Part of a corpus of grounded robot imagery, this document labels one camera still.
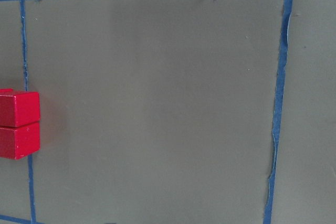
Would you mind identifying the red block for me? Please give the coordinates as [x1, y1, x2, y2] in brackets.
[0, 89, 14, 95]
[0, 122, 40, 160]
[1, 90, 40, 127]

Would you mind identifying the centre vertical blue tape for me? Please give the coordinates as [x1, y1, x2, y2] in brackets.
[19, 0, 37, 223]

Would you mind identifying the wrinkled vertical blue tape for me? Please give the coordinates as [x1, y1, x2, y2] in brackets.
[263, 0, 293, 224]

